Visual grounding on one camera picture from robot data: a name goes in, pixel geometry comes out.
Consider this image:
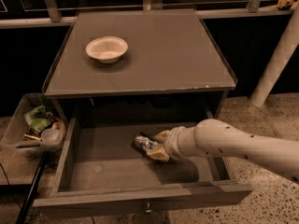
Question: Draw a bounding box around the open grey top drawer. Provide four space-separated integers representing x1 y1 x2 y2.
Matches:
34 110 252 217

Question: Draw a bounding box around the white paper bowl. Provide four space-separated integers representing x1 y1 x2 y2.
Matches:
85 36 128 63

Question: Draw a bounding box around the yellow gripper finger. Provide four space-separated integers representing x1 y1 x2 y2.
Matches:
147 147 170 162
153 130 169 143

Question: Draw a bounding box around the black pole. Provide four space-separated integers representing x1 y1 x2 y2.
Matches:
15 152 49 224

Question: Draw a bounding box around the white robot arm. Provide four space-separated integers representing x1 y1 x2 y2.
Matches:
147 119 299 183

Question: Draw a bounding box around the clear plastic bin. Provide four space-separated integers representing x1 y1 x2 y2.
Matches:
1 93 66 157

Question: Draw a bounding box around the grey wooden cabinet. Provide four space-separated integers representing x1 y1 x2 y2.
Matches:
41 8 238 129

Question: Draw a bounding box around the metal window rail frame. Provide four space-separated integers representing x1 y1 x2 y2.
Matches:
0 0 298 29

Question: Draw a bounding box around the clear plastic cup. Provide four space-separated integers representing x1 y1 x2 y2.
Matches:
41 128 59 142

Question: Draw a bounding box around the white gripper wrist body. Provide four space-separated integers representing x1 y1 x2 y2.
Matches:
164 126 185 160

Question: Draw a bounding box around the crushed silver redbull can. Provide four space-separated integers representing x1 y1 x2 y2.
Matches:
134 133 162 155

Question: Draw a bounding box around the metal drawer knob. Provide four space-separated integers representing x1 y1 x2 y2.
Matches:
144 203 153 215

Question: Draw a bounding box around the green snack bag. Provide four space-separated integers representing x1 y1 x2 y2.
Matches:
23 105 51 134

